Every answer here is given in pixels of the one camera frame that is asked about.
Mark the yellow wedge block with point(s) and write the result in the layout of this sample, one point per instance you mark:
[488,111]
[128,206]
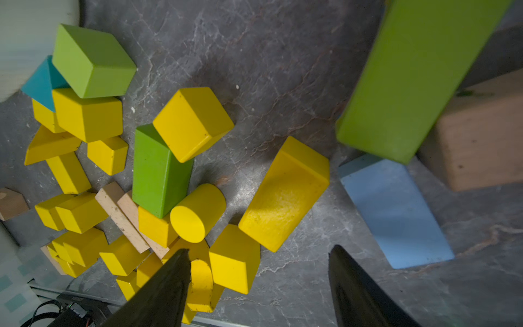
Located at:
[296,179]

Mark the tan wooden cube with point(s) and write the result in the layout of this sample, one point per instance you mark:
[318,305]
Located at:
[477,141]

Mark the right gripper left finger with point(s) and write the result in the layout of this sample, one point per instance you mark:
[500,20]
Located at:
[161,301]

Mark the teal triangular block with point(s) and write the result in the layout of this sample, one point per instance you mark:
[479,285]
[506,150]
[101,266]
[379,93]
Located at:
[41,84]

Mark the light blue block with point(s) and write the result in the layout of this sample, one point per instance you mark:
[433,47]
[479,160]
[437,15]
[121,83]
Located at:
[395,211]

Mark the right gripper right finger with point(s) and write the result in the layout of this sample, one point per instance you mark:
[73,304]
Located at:
[358,300]

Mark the green rounded block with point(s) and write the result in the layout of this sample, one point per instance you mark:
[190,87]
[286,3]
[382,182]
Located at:
[160,181]

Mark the left natural wooden plank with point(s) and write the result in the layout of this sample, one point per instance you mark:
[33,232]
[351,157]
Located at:
[107,197]

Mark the yellow cube block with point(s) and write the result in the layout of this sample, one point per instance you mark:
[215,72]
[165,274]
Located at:
[81,213]

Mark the yellow arch block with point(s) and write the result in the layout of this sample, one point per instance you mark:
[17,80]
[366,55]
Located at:
[203,293]

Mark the white plastic tub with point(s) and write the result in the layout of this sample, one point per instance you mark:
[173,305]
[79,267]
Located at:
[28,32]

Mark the small green cube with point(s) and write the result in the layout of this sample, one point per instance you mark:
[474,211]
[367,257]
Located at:
[93,63]

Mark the yellow upright rectangular block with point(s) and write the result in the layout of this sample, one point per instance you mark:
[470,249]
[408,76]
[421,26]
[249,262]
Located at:
[69,173]

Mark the small yellow cube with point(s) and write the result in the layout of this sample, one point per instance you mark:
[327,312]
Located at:
[191,122]

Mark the yellow round disc block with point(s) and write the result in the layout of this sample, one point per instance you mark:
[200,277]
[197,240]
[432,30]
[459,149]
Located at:
[195,216]

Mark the green rectangular block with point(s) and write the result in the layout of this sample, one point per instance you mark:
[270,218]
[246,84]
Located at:
[422,52]

